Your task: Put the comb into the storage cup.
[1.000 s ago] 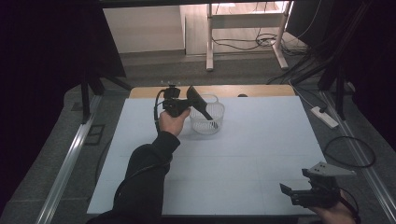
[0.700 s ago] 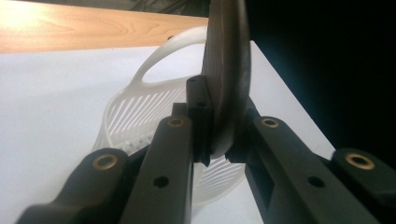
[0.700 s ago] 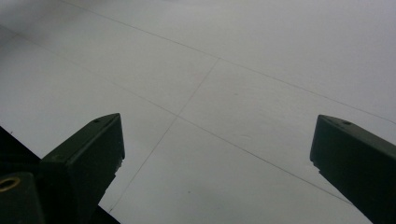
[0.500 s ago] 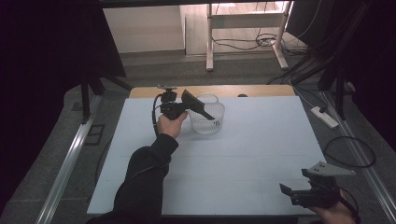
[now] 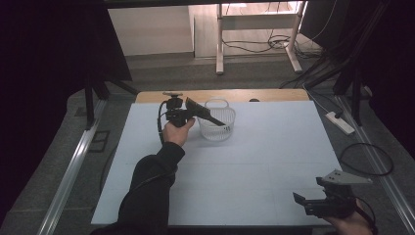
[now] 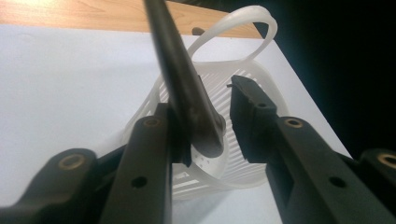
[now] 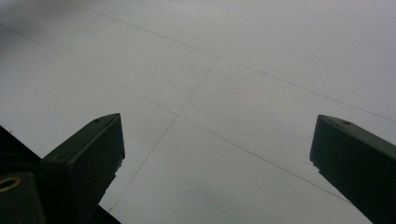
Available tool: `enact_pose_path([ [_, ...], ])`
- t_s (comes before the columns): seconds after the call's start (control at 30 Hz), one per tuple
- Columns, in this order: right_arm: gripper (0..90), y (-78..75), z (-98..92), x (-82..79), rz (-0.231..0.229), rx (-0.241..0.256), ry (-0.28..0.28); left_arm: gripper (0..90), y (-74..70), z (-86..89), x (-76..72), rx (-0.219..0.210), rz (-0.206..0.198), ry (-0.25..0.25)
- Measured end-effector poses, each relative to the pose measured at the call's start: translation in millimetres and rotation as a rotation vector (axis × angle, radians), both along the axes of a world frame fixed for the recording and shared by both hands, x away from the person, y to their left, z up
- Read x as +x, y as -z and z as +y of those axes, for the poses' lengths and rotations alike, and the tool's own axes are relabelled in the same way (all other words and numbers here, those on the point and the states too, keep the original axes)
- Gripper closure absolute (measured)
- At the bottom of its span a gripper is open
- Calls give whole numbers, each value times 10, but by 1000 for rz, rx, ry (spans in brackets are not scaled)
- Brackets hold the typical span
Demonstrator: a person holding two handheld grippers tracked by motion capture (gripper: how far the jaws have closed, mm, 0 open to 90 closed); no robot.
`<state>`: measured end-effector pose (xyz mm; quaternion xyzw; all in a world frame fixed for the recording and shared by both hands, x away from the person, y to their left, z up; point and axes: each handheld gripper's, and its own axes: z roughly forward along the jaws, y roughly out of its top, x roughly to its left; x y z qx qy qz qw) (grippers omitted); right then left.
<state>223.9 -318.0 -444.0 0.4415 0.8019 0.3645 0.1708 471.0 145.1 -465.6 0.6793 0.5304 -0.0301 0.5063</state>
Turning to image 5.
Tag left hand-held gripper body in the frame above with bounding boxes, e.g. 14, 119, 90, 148
161, 91, 191, 128

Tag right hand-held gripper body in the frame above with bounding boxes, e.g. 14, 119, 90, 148
302, 168, 374, 219

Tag black comb with handle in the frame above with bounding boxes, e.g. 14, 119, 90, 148
184, 96, 227, 127

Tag white plastic mesh basket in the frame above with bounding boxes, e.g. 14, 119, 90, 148
197, 98, 237, 142

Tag person's left hand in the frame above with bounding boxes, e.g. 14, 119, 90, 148
161, 117, 197, 148

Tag person's right hand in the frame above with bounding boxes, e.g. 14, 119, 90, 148
321, 199, 374, 235

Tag pale blue table mat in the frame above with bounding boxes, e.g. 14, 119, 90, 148
91, 100, 345, 227

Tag white power strip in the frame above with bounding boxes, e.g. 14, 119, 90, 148
325, 111, 356, 136

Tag black metal stand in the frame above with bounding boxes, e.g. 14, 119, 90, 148
279, 0, 392, 127
82, 65, 141, 131

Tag left hand-held gripper cable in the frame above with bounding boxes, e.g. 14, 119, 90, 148
157, 100, 168, 145

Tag hand-held gripper cable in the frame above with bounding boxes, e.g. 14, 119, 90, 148
157, 100, 168, 145
354, 196, 380, 235

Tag right hand-held gripper cable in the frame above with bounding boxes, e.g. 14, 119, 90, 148
354, 196, 380, 235

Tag aluminium rail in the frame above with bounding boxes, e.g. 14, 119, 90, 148
36, 99, 108, 235
335, 95, 415, 235

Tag looped black cable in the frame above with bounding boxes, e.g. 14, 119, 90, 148
338, 142, 394, 177

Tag white desk frame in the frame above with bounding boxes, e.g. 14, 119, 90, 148
214, 1, 308, 75

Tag black floor bracket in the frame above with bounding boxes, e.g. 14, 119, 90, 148
87, 129, 112, 154

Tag tangled black floor cables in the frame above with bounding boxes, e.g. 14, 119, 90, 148
221, 30, 325, 61

